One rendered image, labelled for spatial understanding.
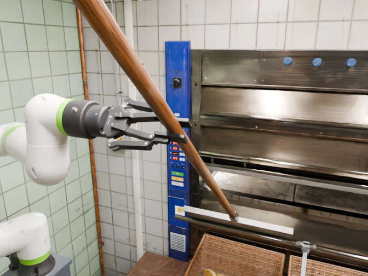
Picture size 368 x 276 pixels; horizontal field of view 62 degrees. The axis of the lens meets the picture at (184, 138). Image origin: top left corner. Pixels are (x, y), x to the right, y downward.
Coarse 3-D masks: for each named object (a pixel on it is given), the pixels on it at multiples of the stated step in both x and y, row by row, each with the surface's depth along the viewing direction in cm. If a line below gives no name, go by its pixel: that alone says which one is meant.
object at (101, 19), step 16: (80, 0) 34; (96, 0) 35; (96, 16) 36; (112, 16) 38; (96, 32) 39; (112, 32) 39; (112, 48) 41; (128, 48) 42; (128, 64) 44; (144, 80) 48; (144, 96) 52; (160, 96) 54; (160, 112) 56; (176, 128) 63; (192, 160) 78; (208, 176) 90; (224, 208) 127
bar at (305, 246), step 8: (176, 216) 178; (184, 216) 177; (200, 224) 173; (208, 224) 171; (216, 224) 170; (240, 232) 164; (248, 232) 163; (256, 232) 162; (272, 240) 158; (280, 240) 156; (288, 240) 155; (296, 240) 155; (304, 248) 152; (312, 248) 151; (320, 248) 150; (328, 248) 149; (304, 256) 151; (344, 256) 146; (352, 256) 144; (360, 256) 144; (304, 264) 149; (304, 272) 148
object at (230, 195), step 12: (204, 192) 210; (228, 192) 205; (240, 192) 205; (264, 204) 195; (276, 204) 192; (288, 204) 189; (300, 204) 189; (324, 216) 182; (336, 216) 179; (348, 216) 177; (360, 216) 176
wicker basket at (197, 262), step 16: (208, 240) 214; (224, 240) 210; (208, 256) 214; (224, 256) 210; (240, 256) 205; (256, 256) 201; (272, 256) 197; (192, 272) 200; (224, 272) 210; (240, 272) 205; (256, 272) 201; (272, 272) 197
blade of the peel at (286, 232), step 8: (184, 208) 161; (192, 208) 160; (192, 216) 172; (200, 216) 164; (208, 216) 157; (216, 216) 154; (224, 216) 153; (224, 224) 168; (232, 224) 160; (240, 224) 153; (248, 224) 149; (256, 224) 147; (264, 224) 146; (272, 224) 146; (264, 232) 158; (272, 232) 151; (280, 232) 144; (288, 232) 142
